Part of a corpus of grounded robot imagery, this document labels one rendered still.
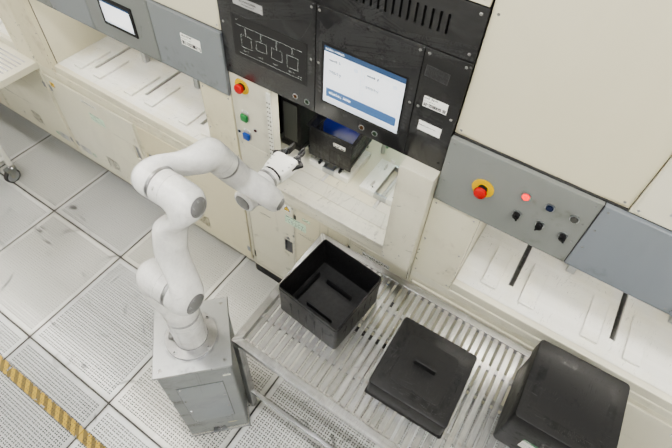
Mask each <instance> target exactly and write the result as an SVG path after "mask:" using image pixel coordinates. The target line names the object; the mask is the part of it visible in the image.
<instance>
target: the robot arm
mask: <svg viewBox="0 0 672 448"><path fill-rule="evenodd" d="M294 149H295V143H294V142H293V143H292V144H291V145H290V146H289V147H288V148H284V149H280V150H273V155H272V156H271V157H270V158H269V159H268V160H267V162H266V163H265V165H264V166H263V168H261V169H260V170H259V171H258V172H256V171H254V170H253V169H251V168H250V167H248V166H247V165H246V164H245V163H244V162H243V161H242V160H241V159H240V158H239V157H238V156H237V155H236V154H235V153H234V152H232V151H231V150H230V149H229V148H228V147H227V146H226V145H225V144H224V143H223V142H221V141H220V140H218V139H216V138H213V137H205V138H202V139H200V140H198V141H197V142H195V143H193V144H192V145H190V146H189V147H187V148H184V149H182V150H179V151H176V152H171V153H163V154H157V155H153V156H150V157H148V158H145V159H144V160H142V161H140V162H139V163H138V164H137V165H136V166H135V167H134V169H133V170H132V173H131V183H132V185H133V187H134V189H135V190H136V191H137V192H138V193H140V194H141V195H142V196H144V197H145V198H147V199H149V200H150V201H152V202H153V203H155V204H157V205H158V206H160V207H161V208H162V209H163V210H164V211H165V212H166V214H165V215H163V216H161V217H160V218H158V219H157V220H156V221H155V222H154V224H153V227H152V246H153V252H154V255H155V258H150V259H148V260H146V261H145V262H143V263H142V264H141V265H140V267H139V268H138V270H137V273H136V283H137V286H138V289H139V290H140V292H141V293H142V295H143V296H144V297H145V298H146V299H147V300H148V302H149V303H150V304H151V305H152V306H153V307H154V308H155V309H156V310H157V311H158V312H159V313H160V314H161V315H162V316H163V318H164V320H165V322H166V324H167V326H168V329H167V331H166V334H165V345H166V348H167V349H168V351H169V353H170V354H171V355H172V356H174V357H175V358H177V359H179V360H184V361H191V360H196V359H198V358H201V357H203V356H204V355H206V354H207V353H208V352H209V351H210V350H211V349H212V348H213V346H214V345H215V342H216V340H217V336H218V330H217V326H216V323H215V321H214V320H213V319H212V318H211V316H209V315H208V314H206V313H203V312H201V310H200V306H201V305H202V303H203V300H204V286H203V283H202V280H201V278H200V275H199V273H198V271H197V269H196V267H195V265H194V262H193V260H192V258H191V255H190V252H189V248H188V230H189V226H190V225H191V224H193V223H195V222H196V221H198V220H199V219H200V218H201V217H202V216H203V215H204V213H205V211H206V207H207V200H206V196H205V194H204V192H203V191H202V189H201V188H200V187H199V186H197V185H196V184H194V183H193V182H191V181H190V180H188V179H186V178H185V177H183V176H193V175H200V174H206V173H209V172H211V173H212V174H213V175H215V176H216V177H217V178H219V179H220V180H221V181H223V182H224V183H226V184H227V185H228V186H230V187H232V188H233V189H235V190H236V191H237V192H236V193H235V195H234V198H235V200H236V202H237V204H238V205H239V206H240V207H241V208H243V209H244V210H246V211H252V210H254V209H255V208H256V207H257V206H262V207H264V208H265V209H267V210H269V211H272V212H276V211H279V210H280V209H281V208H282V207H283V205H284V203H285V198H284V195H283V193H282V192H281V191H280V190H279V189H278V188H277V187H276V186H277V185H278V184H279V182H280V183H282V182H284V181H285V180H287V179H288V178H289V177H291V176H292V175H293V174H294V173H295V172H296V171H297V170H298V169H301V168H303V163H302V161H301V158H302V157H303V156H304V155H305V148H304V147H303V148H302V149H301V150H300V151H299V152H298V155H297V156H295V157H294V158H292V157H290V156H288V155H287V154H290V153H291V152H292V151H293V150H294ZM297 163H298V164H299V165H296V164H297Z"/></svg>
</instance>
